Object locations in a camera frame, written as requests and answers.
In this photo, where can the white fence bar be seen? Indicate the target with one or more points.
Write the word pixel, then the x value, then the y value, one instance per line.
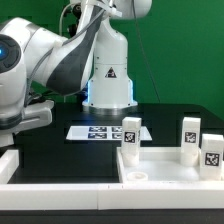
pixel 9 162
pixel 153 195

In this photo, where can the white square tabletop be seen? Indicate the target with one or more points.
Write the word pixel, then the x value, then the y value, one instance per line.
pixel 157 164

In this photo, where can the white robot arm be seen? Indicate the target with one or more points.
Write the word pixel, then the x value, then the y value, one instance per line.
pixel 96 57

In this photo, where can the white marker sheet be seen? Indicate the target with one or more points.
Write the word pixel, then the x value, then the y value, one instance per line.
pixel 107 133

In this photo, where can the white left fence bar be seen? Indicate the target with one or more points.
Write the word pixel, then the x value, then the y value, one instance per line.
pixel 9 162

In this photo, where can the white front fence bar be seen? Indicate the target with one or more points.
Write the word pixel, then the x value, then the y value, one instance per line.
pixel 153 195

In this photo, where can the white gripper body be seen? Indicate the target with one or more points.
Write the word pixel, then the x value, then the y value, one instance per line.
pixel 34 116

